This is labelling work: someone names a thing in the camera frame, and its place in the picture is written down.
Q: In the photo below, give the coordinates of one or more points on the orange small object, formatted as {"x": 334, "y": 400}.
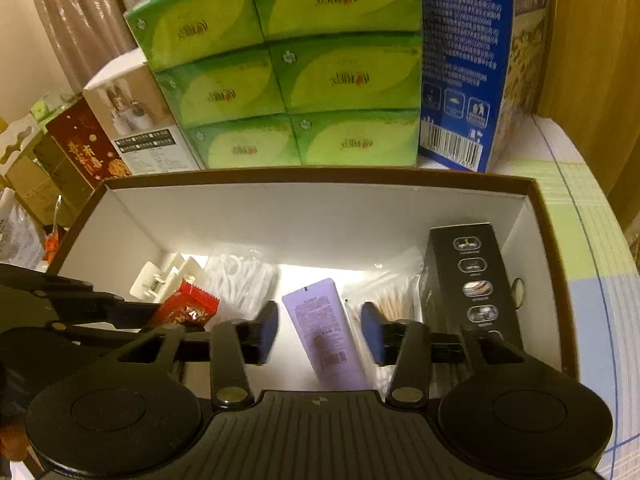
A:
{"x": 52, "y": 245}

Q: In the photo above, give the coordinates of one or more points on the red printed box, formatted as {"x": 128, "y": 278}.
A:
{"x": 87, "y": 150}

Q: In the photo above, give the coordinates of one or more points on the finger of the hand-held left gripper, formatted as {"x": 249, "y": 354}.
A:
{"x": 100, "y": 335}
{"x": 75, "y": 295}

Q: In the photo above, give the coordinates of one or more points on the tall black product box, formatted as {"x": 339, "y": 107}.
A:
{"x": 475, "y": 280}

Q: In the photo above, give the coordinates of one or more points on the white plastic holder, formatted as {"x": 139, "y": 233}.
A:
{"x": 165, "y": 277}

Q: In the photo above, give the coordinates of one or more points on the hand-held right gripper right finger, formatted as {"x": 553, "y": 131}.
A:
{"x": 371, "y": 332}

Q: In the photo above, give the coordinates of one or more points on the white cardboard box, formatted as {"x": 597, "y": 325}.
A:
{"x": 310, "y": 220}

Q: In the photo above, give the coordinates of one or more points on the beige curtain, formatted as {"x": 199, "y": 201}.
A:
{"x": 85, "y": 15}

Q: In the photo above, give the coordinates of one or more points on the white and green carton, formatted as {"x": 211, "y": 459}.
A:
{"x": 25, "y": 130}

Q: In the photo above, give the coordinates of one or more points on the yellow curtain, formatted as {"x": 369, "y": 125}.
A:
{"x": 595, "y": 50}

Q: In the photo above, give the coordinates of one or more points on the brown cardboard box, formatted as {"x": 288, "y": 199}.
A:
{"x": 50, "y": 180}

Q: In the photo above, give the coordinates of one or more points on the clear plastic bag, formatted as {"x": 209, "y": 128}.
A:
{"x": 17, "y": 230}

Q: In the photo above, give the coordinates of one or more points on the blue milk carton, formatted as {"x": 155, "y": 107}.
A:
{"x": 460, "y": 60}

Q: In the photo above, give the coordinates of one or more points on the white product box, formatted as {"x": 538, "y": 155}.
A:
{"x": 145, "y": 130}

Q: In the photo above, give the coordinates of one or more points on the stack of green tissue packs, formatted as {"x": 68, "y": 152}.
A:
{"x": 285, "y": 70}

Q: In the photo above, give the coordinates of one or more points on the bag of cotton swabs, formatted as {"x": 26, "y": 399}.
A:
{"x": 395, "y": 295}
{"x": 242, "y": 275}

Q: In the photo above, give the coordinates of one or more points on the purple cream tube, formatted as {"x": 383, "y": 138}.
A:
{"x": 315, "y": 320}

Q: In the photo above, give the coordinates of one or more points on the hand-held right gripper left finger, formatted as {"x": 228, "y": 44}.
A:
{"x": 267, "y": 330}

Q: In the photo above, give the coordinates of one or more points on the checked cloth desktop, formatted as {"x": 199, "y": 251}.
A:
{"x": 595, "y": 240}

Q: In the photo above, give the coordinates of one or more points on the red snack packet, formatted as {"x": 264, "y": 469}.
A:
{"x": 187, "y": 307}

